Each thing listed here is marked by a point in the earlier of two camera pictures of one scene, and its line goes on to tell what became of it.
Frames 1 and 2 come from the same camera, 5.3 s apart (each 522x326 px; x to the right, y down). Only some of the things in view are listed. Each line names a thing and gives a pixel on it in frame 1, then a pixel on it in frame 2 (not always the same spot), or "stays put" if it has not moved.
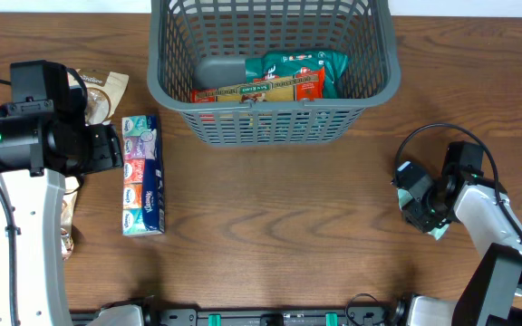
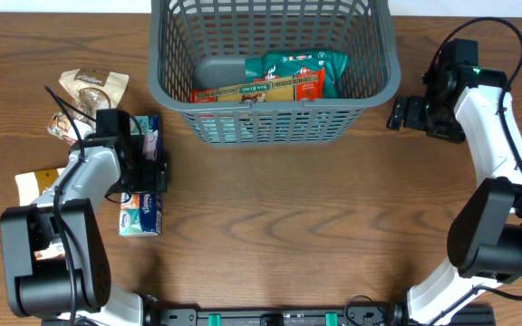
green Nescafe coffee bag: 280,62 stays put
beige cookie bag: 104,90 stays put
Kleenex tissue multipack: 142,176 stays put
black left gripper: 107,148 → 153,180
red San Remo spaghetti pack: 307,85 stays put
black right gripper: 418,199 → 413,113
